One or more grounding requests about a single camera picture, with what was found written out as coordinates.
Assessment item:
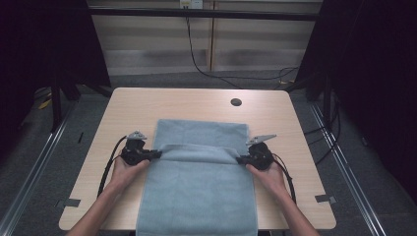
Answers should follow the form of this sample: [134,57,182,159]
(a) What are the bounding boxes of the yellow floor item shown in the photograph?
[37,97,53,110]

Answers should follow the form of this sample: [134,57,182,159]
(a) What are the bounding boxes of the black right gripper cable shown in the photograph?
[270,152,298,205]

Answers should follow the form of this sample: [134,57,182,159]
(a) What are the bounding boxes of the black floor cables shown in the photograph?
[303,92,342,165]

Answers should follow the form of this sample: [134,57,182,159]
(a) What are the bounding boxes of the person's left hand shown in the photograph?
[111,157,150,195]

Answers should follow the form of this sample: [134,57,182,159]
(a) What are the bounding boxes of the black horizontal frame bar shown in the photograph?
[88,7,324,23]

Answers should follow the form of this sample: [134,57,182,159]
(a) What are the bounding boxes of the black metal stand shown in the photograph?
[322,75,332,127]
[49,77,64,133]

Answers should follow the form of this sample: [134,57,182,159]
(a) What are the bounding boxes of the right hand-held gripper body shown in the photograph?
[245,134,277,171]

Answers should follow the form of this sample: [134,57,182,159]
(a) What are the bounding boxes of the black wall outlet cable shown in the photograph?
[185,16,300,90]

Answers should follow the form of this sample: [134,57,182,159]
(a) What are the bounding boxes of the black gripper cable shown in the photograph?
[96,135,129,199]
[270,152,298,205]

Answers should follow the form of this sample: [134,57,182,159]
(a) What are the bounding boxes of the grey tape strip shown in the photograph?
[315,194,337,205]
[56,198,82,208]

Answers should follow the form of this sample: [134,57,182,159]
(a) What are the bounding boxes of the white wall outlet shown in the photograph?
[179,0,205,10]

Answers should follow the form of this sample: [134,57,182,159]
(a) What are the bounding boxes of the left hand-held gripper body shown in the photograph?
[120,131,152,167]

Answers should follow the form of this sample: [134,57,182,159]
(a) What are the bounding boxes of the person's right hand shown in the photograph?
[245,161,289,200]

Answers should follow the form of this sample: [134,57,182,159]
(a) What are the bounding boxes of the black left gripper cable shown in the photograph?
[96,135,129,199]

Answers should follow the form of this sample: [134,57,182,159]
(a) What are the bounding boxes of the metal floor rail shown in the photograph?
[0,99,78,236]
[309,102,389,236]

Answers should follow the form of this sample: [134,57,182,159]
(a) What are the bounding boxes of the light blue towel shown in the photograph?
[135,118,259,236]

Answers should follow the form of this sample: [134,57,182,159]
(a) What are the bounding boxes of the dark curtain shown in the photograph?
[0,0,112,165]
[293,0,417,205]

